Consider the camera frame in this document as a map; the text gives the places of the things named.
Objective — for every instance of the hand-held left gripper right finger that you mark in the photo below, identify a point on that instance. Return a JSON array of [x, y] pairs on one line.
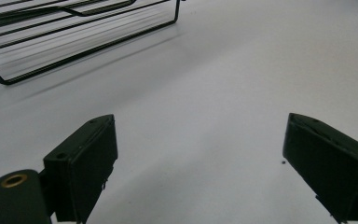
[[332, 174]]

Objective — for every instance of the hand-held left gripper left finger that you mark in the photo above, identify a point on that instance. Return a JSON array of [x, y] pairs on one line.
[[80, 174]]

